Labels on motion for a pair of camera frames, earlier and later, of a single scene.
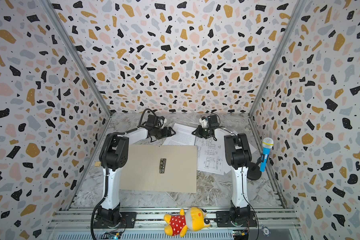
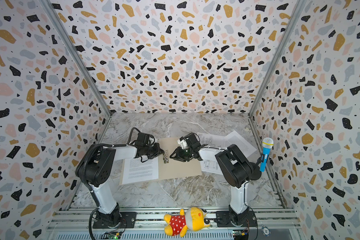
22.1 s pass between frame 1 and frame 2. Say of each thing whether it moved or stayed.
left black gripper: moved
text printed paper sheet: moved
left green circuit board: stayed
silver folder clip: moved
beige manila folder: moved
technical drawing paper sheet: stayed
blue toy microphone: stayed
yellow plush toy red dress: stayed
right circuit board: stayed
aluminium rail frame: stayed
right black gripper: moved
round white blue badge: stayed
